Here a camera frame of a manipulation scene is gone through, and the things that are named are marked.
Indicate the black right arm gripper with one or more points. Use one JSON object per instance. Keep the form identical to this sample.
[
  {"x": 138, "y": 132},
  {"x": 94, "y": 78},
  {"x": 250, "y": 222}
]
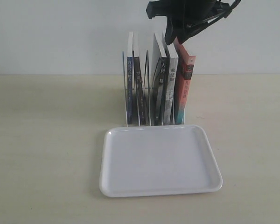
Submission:
[{"x": 185, "y": 18}]

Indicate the dark blue spine book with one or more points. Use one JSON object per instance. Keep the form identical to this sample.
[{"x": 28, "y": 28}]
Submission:
[{"x": 130, "y": 78}]

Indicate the grey white spine book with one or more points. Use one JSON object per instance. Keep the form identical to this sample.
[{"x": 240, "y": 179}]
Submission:
[{"x": 172, "y": 58}]

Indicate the red teal spine book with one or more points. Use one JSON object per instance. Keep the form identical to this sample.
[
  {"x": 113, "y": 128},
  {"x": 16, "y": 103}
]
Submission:
[{"x": 184, "y": 73}]

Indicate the black brown spine book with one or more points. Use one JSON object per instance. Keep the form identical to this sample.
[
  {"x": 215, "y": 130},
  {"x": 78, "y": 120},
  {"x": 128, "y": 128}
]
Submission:
[{"x": 138, "y": 80}]

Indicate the black white spine book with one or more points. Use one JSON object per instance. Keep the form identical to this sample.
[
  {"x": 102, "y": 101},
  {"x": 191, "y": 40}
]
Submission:
[{"x": 158, "y": 70}]

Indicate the white plastic tray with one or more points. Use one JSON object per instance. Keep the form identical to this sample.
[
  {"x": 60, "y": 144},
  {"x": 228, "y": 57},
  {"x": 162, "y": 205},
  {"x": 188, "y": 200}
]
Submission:
[{"x": 158, "y": 160}]

